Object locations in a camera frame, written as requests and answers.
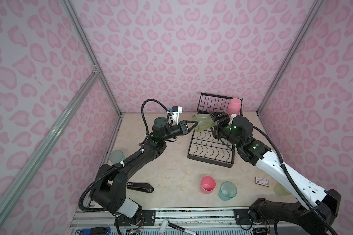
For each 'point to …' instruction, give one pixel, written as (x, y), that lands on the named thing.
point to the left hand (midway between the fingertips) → (199, 124)
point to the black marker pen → (165, 225)
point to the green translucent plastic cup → (204, 121)
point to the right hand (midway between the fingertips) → (207, 117)
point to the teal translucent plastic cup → (227, 191)
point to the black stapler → (143, 187)
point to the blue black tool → (94, 230)
